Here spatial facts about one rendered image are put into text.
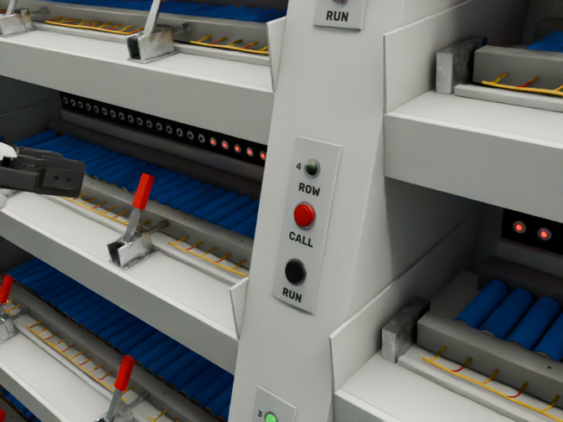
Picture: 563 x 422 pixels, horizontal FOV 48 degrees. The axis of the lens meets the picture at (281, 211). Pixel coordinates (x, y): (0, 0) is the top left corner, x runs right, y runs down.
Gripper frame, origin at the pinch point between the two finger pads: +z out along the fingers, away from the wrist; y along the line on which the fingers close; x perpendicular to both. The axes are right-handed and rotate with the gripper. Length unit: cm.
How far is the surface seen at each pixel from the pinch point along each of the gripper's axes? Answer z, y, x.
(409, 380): 12.4, 31.0, -6.7
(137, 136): 23.6, -20.1, 3.7
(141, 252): 11.2, 0.8, -6.6
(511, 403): 14.4, 37.6, -5.6
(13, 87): 17.2, -42.8, 5.6
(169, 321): 10.0, 8.4, -10.9
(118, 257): 10.0, -0.9, -7.7
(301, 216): 6.3, 22.5, 2.7
